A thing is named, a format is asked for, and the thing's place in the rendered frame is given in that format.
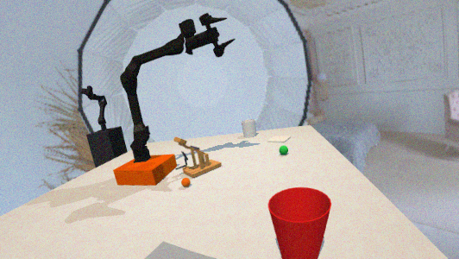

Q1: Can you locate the green ball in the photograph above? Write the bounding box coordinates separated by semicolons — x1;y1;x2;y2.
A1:
280;146;288;155

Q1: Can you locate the red plastic cup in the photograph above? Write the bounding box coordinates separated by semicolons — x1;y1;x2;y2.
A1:
268;187;331;259

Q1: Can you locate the orange-brown ball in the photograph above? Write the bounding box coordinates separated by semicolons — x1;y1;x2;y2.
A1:
181;178;191;186

